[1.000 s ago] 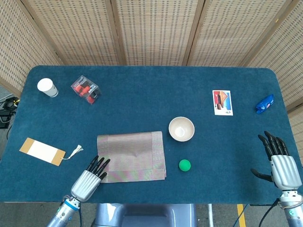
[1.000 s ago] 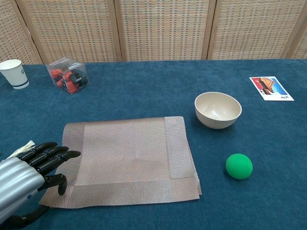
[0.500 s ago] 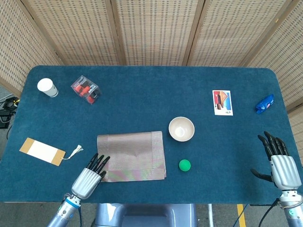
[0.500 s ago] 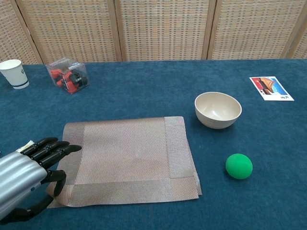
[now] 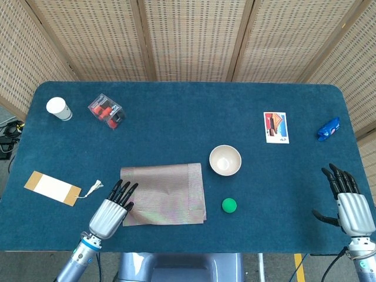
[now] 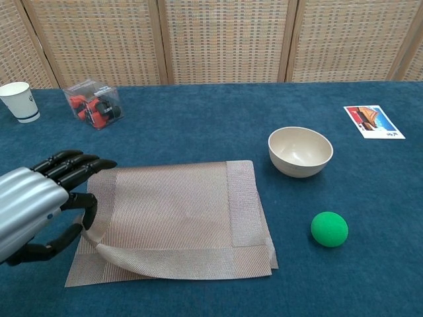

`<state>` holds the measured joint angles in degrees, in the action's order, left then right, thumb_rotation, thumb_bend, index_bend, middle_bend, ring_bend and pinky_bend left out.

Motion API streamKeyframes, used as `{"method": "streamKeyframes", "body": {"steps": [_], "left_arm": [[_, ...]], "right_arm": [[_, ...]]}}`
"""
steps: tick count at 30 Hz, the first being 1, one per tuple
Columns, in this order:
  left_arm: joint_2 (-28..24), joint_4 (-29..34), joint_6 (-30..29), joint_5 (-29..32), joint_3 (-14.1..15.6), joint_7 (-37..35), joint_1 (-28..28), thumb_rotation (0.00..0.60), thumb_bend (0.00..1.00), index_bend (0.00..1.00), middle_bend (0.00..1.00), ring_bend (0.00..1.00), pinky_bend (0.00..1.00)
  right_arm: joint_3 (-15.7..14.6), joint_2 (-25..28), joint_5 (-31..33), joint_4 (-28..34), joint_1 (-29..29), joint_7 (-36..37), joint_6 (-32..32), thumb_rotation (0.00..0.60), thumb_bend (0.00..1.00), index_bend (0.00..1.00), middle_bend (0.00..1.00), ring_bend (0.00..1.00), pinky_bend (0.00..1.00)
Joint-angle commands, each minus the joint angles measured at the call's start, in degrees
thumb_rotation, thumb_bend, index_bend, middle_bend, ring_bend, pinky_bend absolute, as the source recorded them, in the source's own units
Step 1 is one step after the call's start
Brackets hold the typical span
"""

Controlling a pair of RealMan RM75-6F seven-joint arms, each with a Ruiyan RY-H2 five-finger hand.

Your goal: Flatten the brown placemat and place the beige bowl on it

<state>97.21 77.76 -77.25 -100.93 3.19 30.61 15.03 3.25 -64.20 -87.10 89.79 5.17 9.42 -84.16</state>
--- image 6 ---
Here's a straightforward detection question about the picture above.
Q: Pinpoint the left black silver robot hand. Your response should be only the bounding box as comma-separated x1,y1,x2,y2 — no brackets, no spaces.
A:
0,150,118,267

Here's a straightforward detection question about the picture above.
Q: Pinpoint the brown woven placemat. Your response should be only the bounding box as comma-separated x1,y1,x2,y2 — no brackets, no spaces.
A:
64,160,279,288

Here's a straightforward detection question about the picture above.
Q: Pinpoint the white bowl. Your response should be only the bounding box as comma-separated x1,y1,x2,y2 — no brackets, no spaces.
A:
268,126,334,178

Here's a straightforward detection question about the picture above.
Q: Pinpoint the green foam ball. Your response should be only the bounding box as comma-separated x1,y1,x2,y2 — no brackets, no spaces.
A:
310,211,350,248

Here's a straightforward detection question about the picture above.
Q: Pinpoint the white paper cup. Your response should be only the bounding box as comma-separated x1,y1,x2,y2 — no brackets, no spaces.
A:
0,81,41,123

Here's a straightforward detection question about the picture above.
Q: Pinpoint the clear box of red-black parts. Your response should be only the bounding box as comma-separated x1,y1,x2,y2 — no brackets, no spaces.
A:
62,78,125,131

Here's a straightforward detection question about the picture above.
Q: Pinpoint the blue carpet table cover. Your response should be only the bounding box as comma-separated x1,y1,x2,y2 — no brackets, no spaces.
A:
0,81,423,317

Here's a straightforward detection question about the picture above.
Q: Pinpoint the woven wooden folding screen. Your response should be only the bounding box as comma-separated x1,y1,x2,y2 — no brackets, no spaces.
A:
0,0,423,90

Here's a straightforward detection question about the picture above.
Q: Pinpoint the colourful postcard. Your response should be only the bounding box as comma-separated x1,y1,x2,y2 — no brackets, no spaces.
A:
343,105,406,140

